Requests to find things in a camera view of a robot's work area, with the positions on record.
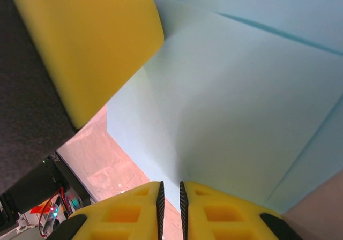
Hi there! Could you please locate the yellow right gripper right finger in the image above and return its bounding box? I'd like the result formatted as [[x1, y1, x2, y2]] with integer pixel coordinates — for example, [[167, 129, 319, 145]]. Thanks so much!
[[179, 181, 303, 240]]

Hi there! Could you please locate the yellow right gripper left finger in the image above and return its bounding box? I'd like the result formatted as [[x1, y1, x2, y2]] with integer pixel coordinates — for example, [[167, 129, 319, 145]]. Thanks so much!
[[52, 181, 165, 240]]

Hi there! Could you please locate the light blue paper sheet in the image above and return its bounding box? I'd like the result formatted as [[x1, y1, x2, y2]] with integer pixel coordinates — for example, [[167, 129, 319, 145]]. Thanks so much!
[[106, 0, 343, 216]]

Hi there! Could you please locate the circuit board with green LED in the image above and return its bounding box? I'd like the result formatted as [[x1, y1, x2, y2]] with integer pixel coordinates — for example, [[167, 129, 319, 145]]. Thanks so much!
[[29, 189, 84, 224]]

